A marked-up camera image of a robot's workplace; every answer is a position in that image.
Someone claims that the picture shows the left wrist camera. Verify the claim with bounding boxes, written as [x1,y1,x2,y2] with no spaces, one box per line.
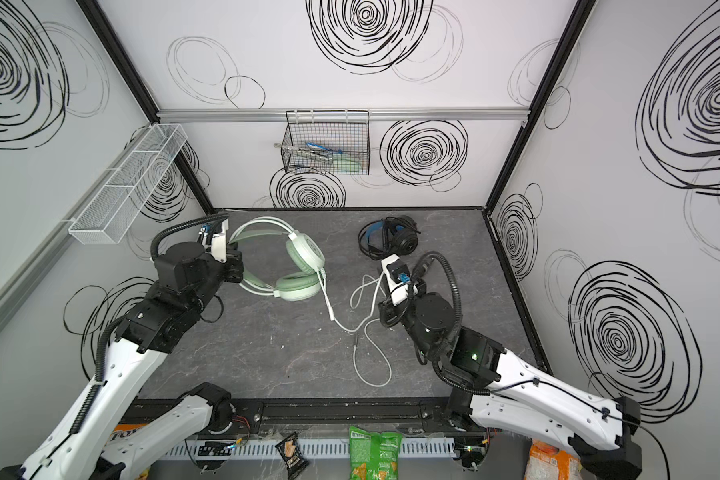
[198,219,228,263]

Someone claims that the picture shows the black mounting rail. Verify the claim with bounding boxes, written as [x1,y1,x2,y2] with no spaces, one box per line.
[122,395,583,434]

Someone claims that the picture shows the Fox's fruits candy bag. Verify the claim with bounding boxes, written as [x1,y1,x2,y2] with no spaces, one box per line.
[113,423,147,437]

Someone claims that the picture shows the orange snack bag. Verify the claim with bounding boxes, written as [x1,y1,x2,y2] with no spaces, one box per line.
[524,440,582,480]

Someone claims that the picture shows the black blue headphones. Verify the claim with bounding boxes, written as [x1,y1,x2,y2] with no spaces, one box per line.
[357,215,421,261]

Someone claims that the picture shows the green chips bag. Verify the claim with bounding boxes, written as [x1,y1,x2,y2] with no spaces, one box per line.
[349,426,403,480]

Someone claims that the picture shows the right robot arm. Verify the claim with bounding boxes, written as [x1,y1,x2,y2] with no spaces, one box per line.
[378,251,644,479]

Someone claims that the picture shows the black wire basket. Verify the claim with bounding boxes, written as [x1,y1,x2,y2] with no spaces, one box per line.
[274,109,371,175]

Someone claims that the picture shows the white wire shelf basket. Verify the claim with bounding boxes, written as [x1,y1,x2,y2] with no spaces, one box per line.
[68,124,187,245]

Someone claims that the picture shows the mint green headphones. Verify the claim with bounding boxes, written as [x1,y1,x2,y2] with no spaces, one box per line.
[227,216,397,389]

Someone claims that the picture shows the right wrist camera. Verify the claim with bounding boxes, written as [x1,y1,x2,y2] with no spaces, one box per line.
[381,254,419,306]

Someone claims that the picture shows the white slotted cable duct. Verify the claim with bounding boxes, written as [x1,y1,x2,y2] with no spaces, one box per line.
[167,436,457,462]

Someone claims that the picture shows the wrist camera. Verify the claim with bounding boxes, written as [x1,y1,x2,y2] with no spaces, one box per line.
[198,219,228,263]
[381,254,419,306]

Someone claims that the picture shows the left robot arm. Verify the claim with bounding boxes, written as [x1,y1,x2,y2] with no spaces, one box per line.
[0,213,243,479]

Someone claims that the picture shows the small dark snack packet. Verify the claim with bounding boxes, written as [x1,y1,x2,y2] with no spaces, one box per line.
[275,432,310,480]

